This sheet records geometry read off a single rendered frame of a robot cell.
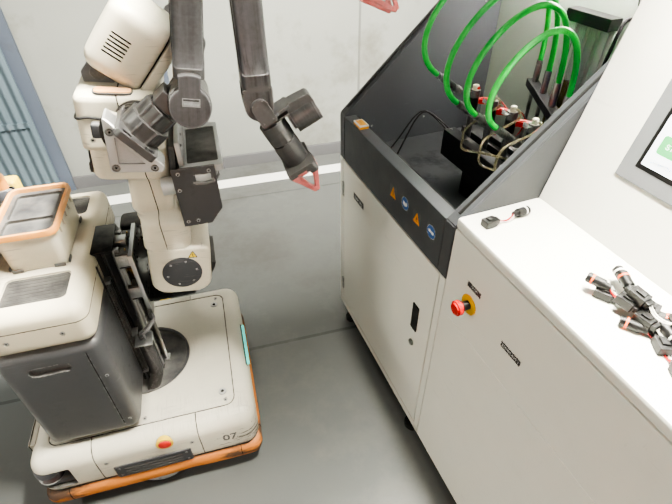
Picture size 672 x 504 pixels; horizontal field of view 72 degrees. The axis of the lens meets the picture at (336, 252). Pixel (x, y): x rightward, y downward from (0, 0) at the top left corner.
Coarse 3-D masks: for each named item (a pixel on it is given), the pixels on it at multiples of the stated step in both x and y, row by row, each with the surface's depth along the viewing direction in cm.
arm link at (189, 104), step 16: (176, 0) 77; (192, 0) 77; (176, 16) 78; (192, 16) 79; (176, 32) 80; (192, 32) 80; (176, 48) 81; (192, 48) 82; (176, 64) 82; (192, 64) 83; (192, 80) 83; (176, 96) 84; (192, 96) 85; (208, 96) 86; (176, 112) 86; (192, 112) 86; (208, 112) 87
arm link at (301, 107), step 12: (288, 96) 96; (300, 96) 93; (252, 108) 90; (264, 108) 91; (276, 108) 95; (288, 108) 93; (300, 108) 95; (312, 108) 94; (264, 120) 92; (276, 120) 93; (300, 120) 95; (312, 120) 96
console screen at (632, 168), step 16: (656, 112) 84; (656, 128) 84; (640, 144) 86; (656, 144) 84; (624, 160) 89; (640, 160) 86; (656, 160) 84; (624, 176) 89; (640, 176) 87; (656, 176) 84; (656, 192) 84
